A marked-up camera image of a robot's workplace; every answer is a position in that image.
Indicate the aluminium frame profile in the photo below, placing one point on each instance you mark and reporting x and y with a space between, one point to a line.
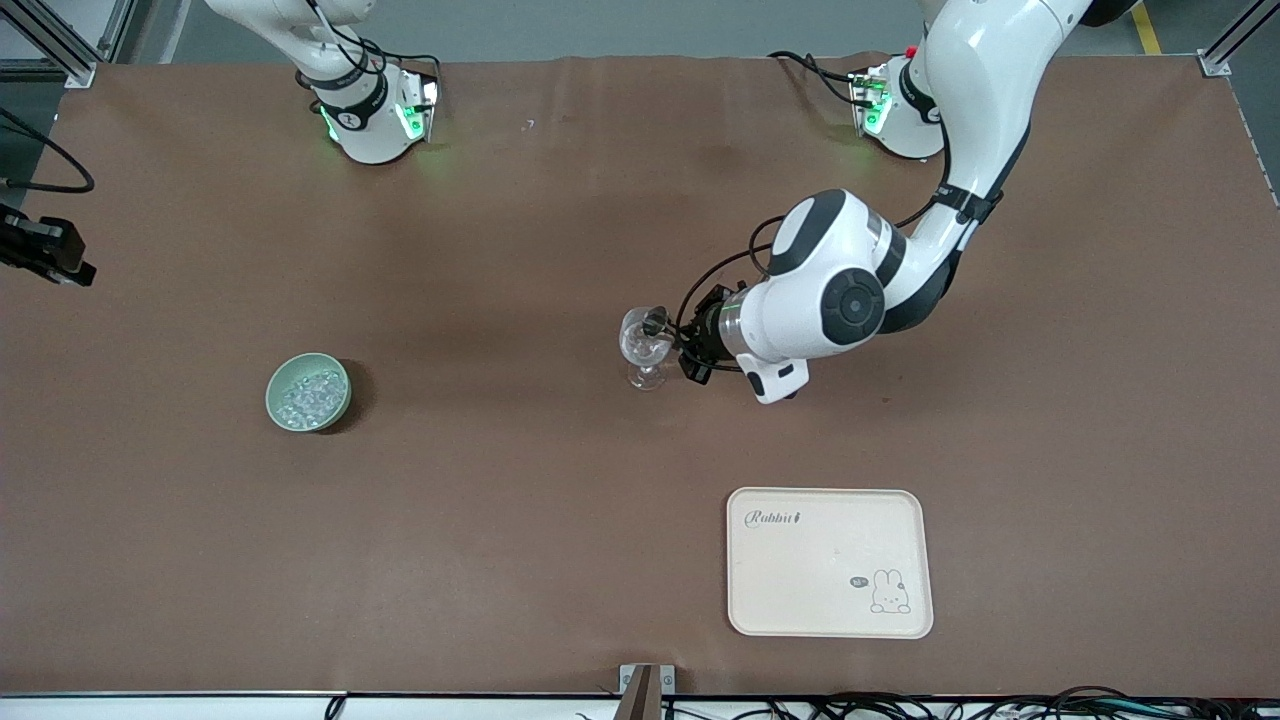
1215 62
75 70

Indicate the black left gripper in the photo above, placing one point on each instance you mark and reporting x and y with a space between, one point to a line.
707 325

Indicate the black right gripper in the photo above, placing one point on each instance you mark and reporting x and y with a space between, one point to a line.
40 247

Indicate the mint green bowl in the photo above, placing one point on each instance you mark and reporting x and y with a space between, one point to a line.
277 410

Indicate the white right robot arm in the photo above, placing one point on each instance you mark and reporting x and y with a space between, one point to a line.
370 130

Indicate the metal mounting bracket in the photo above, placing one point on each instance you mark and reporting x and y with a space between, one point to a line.
647 690

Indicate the brown table mat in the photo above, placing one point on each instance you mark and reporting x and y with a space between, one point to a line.
500 250

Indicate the cream rabbit print tray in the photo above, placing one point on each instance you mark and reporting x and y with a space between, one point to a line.
820 570

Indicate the clear wine glass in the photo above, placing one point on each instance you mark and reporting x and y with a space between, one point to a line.
640 350

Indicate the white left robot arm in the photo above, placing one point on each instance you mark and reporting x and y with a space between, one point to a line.
850 300

